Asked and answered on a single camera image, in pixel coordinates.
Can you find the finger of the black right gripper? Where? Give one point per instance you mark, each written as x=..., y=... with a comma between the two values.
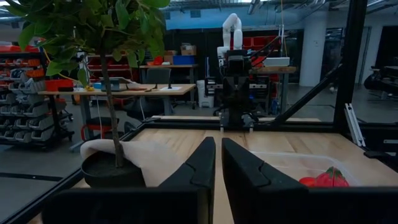
x=234, y=96
x=238, y=96

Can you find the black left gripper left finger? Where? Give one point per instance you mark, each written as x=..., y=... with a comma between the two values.
x=199, y=174

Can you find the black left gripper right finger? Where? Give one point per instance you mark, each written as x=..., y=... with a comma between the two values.
x=252, y=193

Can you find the small red toy strawberry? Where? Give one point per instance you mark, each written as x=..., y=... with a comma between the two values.
x=329, y=180

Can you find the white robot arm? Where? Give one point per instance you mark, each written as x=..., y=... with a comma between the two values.
x=237, y=34

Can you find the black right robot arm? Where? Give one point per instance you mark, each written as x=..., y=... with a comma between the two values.
x=237, y=62

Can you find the clear plastic tupperware container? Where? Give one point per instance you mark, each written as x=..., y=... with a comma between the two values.
x=280, y=165

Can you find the white waste bin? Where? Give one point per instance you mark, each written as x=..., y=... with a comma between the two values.
x=203, y=96

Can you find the wooden top work table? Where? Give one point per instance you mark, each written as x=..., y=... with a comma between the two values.
x=273, y=70

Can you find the beige cloth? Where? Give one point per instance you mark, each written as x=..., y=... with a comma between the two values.
x=155, y=161

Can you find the blue storage bin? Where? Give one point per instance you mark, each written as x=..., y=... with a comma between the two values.
x=183, y=60

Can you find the white flat box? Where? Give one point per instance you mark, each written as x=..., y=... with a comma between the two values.
x=276, y=61

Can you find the brown cardboard box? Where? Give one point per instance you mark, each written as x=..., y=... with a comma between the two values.
x=188, y=49

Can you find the grey office chair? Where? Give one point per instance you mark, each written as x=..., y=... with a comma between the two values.
x=158, y=76

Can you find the long wooden desk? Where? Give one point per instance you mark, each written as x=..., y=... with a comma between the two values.
x=140, y=90

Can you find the black plant pot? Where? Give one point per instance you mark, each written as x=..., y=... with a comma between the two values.
x=105, y=175

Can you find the red and black stool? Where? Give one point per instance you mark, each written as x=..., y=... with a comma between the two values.
x=102, y=122

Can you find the green artificial plant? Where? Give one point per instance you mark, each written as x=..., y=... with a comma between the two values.
x=93, y=25

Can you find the orange plastic bin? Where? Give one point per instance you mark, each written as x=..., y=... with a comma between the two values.
x=59, y=84

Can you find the storage shelf with bins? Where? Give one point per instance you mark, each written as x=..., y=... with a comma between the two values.
x=28, y=109

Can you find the silver aluminium bracket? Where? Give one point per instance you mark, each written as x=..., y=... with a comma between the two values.
x=354, y=124

